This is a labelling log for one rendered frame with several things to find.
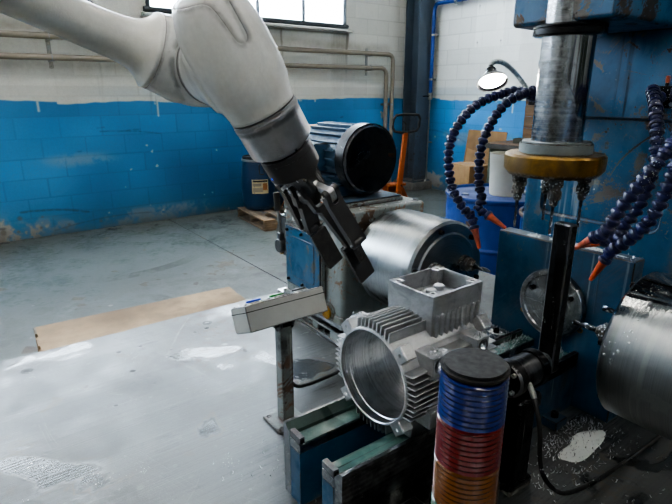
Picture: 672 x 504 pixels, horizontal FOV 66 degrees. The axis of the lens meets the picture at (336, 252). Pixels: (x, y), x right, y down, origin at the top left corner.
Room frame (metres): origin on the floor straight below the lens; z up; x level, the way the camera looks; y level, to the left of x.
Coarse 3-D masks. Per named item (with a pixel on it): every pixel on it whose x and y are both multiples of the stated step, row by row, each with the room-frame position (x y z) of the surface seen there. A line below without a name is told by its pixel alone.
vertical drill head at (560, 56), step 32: (544, 64) 0.98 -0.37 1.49; (576, 64) 0.95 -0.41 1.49; (544, 96) 0.97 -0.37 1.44; (576, 96) 0.95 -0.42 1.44; (544, 128) 0.97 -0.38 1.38; (576, 128) 0.95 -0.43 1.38; (512, 160) 0.97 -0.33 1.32; (544, 160) 0.92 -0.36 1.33; (576, 160) 0.90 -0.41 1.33; (512, 192) 0.99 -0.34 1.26; (544, 192) 1.05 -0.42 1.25; (576, 192) 0.99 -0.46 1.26
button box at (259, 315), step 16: (320, 288) 0.96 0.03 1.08; (256, 304) 0.87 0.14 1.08; (272, 304) 0.89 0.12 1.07; (288, 304) 0.90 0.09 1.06; (304, 304) 0.92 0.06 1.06; (320, 304) 0.94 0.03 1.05; (240, 320) 0.88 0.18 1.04; (256, 320) 0.86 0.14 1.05; (272, 320) 0.87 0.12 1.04; (288, 320) 0.89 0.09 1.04
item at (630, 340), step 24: (648, 288) 0.75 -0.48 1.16; (624, 312) 0.73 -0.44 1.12; (648, 312) 0.71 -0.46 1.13; (600, 336) 0.78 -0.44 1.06; (624, 336) 0.71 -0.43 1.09; (648, 336) 0.69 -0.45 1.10; (600, 360) 0.72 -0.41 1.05; (624, 360) 0.69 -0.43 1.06; (648, 360) 0.67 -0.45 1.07; (600, 384) 0.72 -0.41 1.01; (624, 384) 0.69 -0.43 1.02; (648, 384) 0.66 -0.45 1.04; (624, 408) 0.70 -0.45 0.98; (648, 408) 0.66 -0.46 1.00
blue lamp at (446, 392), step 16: (448, 384) 0.39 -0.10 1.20; (464, 384) 0.44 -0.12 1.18; (448, 400) 0.39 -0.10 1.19; (464, 400) 0.38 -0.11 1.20; (480, 400) 0.38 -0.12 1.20; (496, 400) 0.38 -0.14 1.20; (448, 416) 0.39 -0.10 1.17; (464, 416) 0.38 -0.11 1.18; (480, 416) 0.38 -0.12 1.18; (496, 416) 0.38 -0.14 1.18; (480, 432) 0.38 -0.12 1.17
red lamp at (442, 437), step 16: (448, 432) 0.39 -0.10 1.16; (464, 432) 0.38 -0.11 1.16; (496, 432) 0.38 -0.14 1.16; (448, 448) 0.39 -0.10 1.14; (464, 448) 0.38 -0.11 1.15; (480, 448) 0.38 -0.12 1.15; (496, 448) 0.39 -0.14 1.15; (448, 464) 0.39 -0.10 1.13; (464, 464) 0.38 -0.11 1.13; (480, 464) 0.38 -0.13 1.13; (496, 464) 0.39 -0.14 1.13
